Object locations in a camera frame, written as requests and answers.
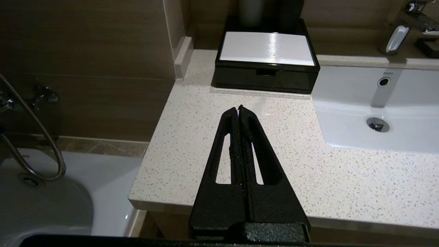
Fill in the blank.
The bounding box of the chrome bathtub valve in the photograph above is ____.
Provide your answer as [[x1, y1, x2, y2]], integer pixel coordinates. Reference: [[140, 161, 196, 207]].
[[0, 84, 60, 114]]

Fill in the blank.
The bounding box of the black box with white top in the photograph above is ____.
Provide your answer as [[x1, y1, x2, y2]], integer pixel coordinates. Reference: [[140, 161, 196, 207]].
[[214, 16, 321, 95]]

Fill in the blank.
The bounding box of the white sink basin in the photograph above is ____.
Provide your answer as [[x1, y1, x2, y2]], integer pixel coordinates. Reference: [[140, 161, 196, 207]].
[[310, 64, 439, 155]]

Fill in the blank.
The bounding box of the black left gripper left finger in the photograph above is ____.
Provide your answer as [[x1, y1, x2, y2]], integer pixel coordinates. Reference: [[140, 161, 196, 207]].
[[189, 107, 246, 240]]

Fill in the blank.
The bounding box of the white bathtub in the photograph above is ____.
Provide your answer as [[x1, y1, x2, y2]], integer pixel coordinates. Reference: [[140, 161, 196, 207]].
[[0, 148, 149, 242]]

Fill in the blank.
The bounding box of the black soap dish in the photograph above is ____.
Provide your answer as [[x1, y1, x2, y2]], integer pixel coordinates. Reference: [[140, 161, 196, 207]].
[[414, 36, 439, 59]]

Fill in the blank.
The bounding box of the chrome sink drain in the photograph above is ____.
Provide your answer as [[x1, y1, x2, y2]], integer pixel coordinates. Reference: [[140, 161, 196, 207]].
[[366, 117, 390, 133]]

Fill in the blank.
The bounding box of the chrome faucet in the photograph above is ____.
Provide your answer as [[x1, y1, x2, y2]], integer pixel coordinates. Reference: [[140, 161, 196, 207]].
[[378, 25, 411, 56]]

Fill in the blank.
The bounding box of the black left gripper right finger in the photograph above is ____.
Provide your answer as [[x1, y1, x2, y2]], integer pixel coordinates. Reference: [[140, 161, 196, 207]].
[[238, 105, 311, 240]]

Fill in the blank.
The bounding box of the chrome shower hose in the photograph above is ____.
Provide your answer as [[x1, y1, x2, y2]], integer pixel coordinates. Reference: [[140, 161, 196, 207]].
[[0, 74, 67, 182]]

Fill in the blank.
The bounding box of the chrome bathtub drain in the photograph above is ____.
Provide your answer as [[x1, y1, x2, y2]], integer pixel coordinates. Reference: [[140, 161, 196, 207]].
[[18, 173, 44, 188]]

